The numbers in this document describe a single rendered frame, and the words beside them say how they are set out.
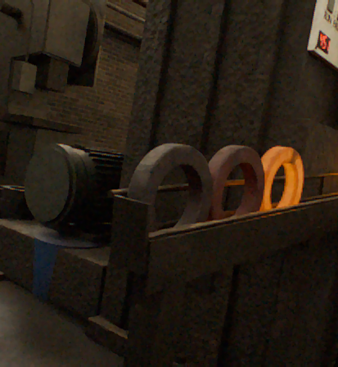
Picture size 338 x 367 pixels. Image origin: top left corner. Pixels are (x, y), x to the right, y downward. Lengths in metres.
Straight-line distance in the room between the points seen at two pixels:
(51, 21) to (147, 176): 4.85
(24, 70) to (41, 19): 0.61
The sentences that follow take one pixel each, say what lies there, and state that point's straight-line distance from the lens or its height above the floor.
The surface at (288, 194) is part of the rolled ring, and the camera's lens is 1.12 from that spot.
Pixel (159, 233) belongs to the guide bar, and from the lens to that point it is 0.70.
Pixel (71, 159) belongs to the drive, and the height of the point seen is 0.62.
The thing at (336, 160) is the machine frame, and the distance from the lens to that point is 1.55.
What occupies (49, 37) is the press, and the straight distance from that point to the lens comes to 5.46.
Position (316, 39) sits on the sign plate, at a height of 1.09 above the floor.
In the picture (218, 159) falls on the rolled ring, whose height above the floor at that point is 0.72.
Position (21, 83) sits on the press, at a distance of 5.24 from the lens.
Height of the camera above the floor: 0.71
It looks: 6 degrees down
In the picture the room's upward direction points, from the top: 10 degrees clockwise
